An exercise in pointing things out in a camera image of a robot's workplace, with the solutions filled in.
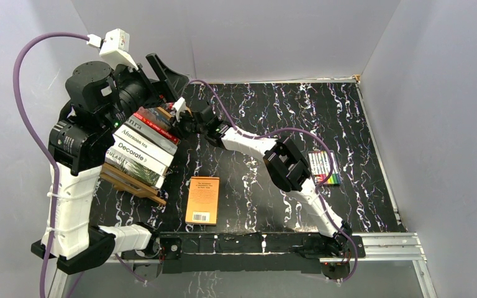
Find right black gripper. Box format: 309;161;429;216
166;108;207;141

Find floral patterned book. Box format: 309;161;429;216
137;107;172;131

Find red comic treehouse book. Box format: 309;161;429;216
133;112;180;145

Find grey book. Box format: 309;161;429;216
125;115;178;156

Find white Afternoon tea book box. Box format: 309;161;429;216
114;125;173;167

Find brown Decorate Furniture book box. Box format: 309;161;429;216
113;136;167;176

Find orange paperback book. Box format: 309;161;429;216
184;176;220;225

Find white palm leaf book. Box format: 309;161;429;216
105;149;165;189

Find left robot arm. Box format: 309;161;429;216
31;53;189;274

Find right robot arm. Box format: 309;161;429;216
170;104;352;257

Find wooden book rack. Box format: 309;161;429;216
101;107;175;205

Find coloured marker pen pack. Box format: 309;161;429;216
307;150;341;186

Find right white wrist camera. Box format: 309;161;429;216
171;97;188;122

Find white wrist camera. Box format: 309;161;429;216
86;29;139;70
171;97;188;122

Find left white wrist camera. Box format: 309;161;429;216
86;29;139;70

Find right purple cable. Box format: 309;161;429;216
187;79;360;283

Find aluminium front rail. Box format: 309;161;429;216
105;232;426;274

